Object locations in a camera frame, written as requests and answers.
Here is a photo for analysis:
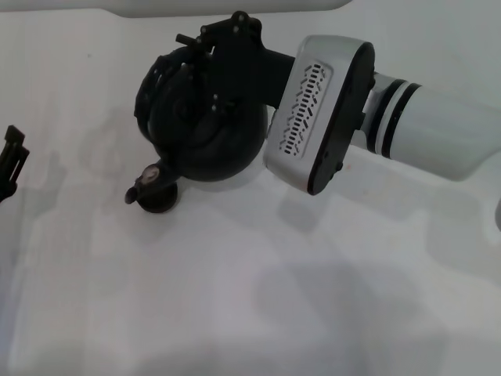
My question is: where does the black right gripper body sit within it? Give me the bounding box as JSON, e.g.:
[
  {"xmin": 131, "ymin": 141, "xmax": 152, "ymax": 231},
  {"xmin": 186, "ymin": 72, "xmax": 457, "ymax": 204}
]
[{"xmin": 206, "ymin": 20, "xmax": 297, "ymax": 110}]

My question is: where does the small dark teacup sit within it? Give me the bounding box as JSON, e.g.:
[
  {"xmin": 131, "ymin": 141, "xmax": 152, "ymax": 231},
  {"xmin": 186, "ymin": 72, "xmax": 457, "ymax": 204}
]
[{"xmin": 136, "ymin": 183, "xmax": 180, "ymax": 214}]

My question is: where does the black round teapot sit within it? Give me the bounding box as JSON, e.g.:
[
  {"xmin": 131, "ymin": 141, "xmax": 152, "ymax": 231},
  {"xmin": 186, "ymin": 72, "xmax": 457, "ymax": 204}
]
[{"xmin": 124, "ymin": 47, "xmax": 272, "ymax": 205}]

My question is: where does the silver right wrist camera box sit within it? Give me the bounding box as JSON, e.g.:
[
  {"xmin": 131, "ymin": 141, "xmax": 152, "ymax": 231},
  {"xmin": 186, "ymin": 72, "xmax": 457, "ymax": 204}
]
[{"xmin": 262, "ymin": 34, "xmax": 375, "ymax": 196}]

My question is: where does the white rounded panel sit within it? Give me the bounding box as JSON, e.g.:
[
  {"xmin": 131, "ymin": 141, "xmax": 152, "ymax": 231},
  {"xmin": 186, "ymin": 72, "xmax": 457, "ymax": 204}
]
[{"xmin": 111, "ymin": 0, "xmax": 353, "ymax": 20}]

